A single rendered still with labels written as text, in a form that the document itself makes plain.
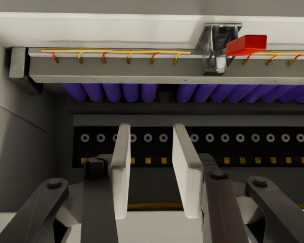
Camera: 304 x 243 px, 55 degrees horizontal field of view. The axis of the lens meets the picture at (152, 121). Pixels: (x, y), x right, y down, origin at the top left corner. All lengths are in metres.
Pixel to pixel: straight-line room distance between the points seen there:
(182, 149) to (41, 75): 0.15
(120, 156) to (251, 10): 0.14
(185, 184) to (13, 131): 0.19
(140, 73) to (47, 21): 0.08
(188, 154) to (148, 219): 0.10
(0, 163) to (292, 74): 0.27
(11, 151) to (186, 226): 0.17
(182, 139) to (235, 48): 0.06
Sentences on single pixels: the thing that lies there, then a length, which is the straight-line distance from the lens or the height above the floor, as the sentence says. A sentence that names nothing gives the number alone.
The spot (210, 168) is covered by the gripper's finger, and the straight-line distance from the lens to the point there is 0.16.
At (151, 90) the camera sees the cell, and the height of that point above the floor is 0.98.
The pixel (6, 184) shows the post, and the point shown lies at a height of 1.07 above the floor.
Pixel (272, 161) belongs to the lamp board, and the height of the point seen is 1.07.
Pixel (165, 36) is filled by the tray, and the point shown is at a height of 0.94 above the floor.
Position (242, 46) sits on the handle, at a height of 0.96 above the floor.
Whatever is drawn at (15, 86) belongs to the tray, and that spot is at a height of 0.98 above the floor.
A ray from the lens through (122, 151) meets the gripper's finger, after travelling 0.16.
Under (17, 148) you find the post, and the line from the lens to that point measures 0.31.
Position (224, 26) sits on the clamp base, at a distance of 0.23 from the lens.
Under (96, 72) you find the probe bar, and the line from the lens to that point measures 0.26.
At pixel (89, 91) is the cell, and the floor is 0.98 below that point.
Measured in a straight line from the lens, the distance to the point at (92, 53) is 0.26.
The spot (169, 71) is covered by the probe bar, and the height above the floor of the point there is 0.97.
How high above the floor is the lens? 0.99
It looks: 5 degrees up
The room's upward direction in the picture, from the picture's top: 180 degrees counter-clockwise
